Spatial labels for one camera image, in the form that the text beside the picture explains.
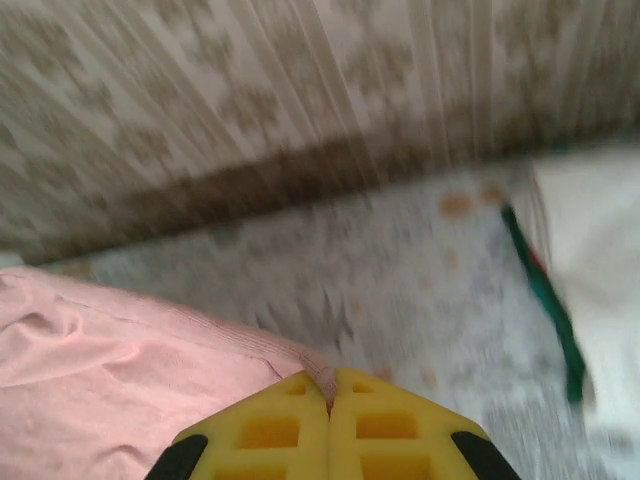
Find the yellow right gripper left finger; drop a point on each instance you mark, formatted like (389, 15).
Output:
(280, 450)

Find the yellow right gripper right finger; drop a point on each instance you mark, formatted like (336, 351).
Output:
(430, 450)

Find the pink printed t-shirt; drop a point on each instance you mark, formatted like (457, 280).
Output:
(100, 380)

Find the floral tablecloth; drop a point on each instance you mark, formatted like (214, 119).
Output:
(390, 280)

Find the green folded t-shirt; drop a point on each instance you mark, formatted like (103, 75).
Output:
(550, 310)

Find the cream folded t-shirt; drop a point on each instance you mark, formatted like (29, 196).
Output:
(595, 260)

